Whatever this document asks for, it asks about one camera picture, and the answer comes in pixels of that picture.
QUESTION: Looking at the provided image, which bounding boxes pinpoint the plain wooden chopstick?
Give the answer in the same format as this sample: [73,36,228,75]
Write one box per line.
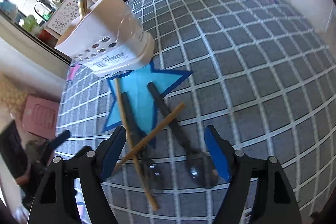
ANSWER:
[113,102,186,172]
[113,77,160,212]

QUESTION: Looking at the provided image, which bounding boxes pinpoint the pink floor mat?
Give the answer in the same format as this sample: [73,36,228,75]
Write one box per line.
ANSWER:
[22,96,59,140]

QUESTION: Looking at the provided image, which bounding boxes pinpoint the grey checkered tablecloth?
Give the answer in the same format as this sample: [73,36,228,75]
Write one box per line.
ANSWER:
[56,0,335,223]

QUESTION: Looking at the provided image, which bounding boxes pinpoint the beige utensil holder caddy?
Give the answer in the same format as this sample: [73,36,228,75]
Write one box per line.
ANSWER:
[56,0,155,77]

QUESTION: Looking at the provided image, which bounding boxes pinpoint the white perforated storage cart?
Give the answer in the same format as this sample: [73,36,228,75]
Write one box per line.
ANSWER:
[45,0,98,39]

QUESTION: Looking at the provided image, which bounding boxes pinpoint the black handled spoon right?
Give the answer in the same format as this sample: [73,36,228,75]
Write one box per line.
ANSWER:
[147,82,218,189]

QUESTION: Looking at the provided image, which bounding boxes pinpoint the black handled spoon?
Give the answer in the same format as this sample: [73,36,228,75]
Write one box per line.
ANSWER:
[147,82,218,189]
[121,92,164,196]

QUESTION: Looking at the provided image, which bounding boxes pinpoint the black handled spoon left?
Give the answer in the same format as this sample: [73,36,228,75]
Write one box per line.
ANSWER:
[121,92,164,196]

